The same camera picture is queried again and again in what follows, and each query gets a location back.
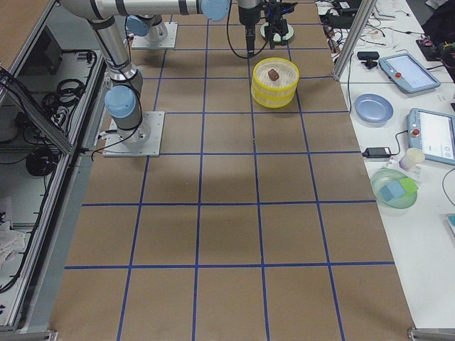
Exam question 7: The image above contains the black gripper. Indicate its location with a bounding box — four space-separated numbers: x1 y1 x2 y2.
245 1 297 57

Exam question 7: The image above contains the brown bun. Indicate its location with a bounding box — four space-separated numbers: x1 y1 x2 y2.
267 69 279 81

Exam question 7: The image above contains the yellow steamer basket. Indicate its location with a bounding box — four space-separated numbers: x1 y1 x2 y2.
252 57 300 93
251 87 295 109

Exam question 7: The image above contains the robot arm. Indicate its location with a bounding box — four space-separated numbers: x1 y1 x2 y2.
62 1 231 147
125 1 297 58

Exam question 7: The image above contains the light green plate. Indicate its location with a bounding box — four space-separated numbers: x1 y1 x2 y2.
259 23 294 44

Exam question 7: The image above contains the black webcam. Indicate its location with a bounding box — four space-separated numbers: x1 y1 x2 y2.
357 51 380 70

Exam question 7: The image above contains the blue plate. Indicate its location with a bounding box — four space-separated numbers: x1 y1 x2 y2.
354 93 394 127

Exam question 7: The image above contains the teach pendant far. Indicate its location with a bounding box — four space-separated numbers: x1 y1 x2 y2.
378 53 441 93

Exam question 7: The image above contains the teach pendant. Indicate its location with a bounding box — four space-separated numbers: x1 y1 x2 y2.
407 108 454 165
378 53 441 93

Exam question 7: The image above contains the black power brick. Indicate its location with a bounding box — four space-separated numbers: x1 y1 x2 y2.
362 147 392 159

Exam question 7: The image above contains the clear green bowl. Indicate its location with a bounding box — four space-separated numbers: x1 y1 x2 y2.
371 168 419 209

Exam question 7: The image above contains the paper cup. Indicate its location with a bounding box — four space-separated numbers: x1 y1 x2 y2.
399 148 425 171

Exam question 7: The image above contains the teach pendant near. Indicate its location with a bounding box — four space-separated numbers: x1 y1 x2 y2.
407 108 454 165

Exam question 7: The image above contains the blue foam cube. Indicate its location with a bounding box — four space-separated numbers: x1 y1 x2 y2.
379 181 403 202

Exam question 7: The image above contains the green foam cube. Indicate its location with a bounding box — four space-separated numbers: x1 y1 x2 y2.
399 177 419 196

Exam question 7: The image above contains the aluminium frame post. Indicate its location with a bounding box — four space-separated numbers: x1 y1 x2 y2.
332 0 376 81

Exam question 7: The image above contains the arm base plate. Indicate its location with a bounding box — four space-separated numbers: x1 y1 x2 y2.
102 112 165 157
132 22 178 50

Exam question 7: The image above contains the aluminium side frame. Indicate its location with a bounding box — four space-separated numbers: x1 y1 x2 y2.
1 1 105 337

